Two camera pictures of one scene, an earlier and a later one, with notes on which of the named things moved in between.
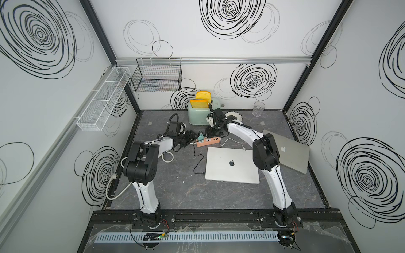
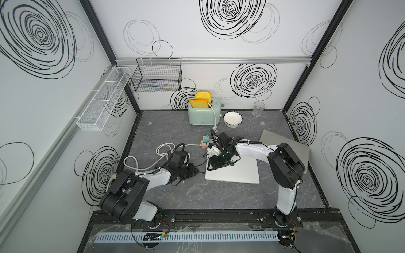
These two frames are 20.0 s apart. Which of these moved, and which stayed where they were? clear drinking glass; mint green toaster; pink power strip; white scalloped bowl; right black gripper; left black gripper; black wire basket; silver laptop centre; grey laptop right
Moved: right black gripper; left black gripper; pink power strip
Stayed: silver laptop centre; mint green toaster; white scalloped bowl; grey laptop right; black wire basket; clear drinking glass
